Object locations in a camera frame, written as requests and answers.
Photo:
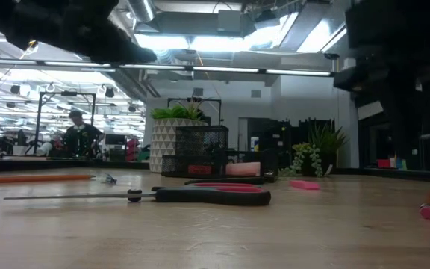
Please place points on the colourful blocks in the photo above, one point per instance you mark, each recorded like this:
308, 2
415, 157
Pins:
390, 163

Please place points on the person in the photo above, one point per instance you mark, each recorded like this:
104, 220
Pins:
82, 140

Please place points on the pink eraser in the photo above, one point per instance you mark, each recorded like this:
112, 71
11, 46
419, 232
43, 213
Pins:
304, 185

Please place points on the black mesh desk organizer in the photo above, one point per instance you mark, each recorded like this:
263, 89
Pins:
200, 149

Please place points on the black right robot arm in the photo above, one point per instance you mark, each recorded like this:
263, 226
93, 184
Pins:
424, 30

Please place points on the black background frame rig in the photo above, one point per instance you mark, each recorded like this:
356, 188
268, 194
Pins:
39, 119

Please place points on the small trailing succulent plant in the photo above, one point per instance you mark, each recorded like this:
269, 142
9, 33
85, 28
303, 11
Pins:
323, 149

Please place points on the white wipes canister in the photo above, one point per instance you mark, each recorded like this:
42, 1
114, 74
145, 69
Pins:
254, 143

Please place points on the succulent in white patterned pot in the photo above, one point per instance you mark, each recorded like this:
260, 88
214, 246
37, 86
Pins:
164, 142

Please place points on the red and black scissors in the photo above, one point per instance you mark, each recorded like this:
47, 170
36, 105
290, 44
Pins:
215, 196

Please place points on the small dark binder clip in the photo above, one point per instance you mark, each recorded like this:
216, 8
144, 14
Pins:
109, 179

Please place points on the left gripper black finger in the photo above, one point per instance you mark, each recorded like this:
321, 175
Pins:
129, 52

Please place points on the pink sticky note pad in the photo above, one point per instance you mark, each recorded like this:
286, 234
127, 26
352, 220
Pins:
243, 169

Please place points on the orange pencil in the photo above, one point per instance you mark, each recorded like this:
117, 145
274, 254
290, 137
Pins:
32, 178
427, 211

